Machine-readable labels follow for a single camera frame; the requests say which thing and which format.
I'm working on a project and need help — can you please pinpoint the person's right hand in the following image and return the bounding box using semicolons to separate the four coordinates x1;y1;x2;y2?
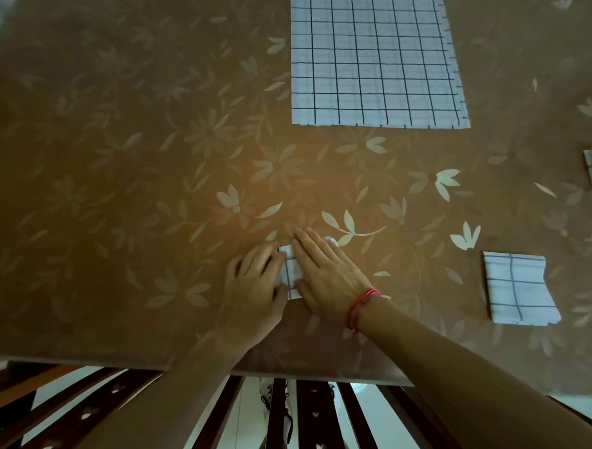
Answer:
288;225;383;331

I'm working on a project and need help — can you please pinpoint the person's left hand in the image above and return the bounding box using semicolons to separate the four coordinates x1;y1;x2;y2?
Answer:
210;238;292;355

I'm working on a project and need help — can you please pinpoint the single grid paper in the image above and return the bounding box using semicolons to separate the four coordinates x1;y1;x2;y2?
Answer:
274;233;341;303
478;251;566;328

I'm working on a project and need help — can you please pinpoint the person's left forearm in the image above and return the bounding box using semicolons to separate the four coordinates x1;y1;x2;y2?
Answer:
71;329;251;449

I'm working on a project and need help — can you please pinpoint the person's right forearm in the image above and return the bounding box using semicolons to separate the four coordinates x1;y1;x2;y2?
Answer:
353;297;592;449

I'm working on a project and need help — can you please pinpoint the wooden chair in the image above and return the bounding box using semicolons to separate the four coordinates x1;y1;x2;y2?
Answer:
180;372;486;449
0;360;163;449

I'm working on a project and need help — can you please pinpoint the wooden table with floral cover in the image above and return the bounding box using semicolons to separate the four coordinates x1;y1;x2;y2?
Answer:
0;0;592;397

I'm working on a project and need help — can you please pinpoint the red string bracelet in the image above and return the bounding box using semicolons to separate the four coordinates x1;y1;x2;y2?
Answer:
345;287;382;334

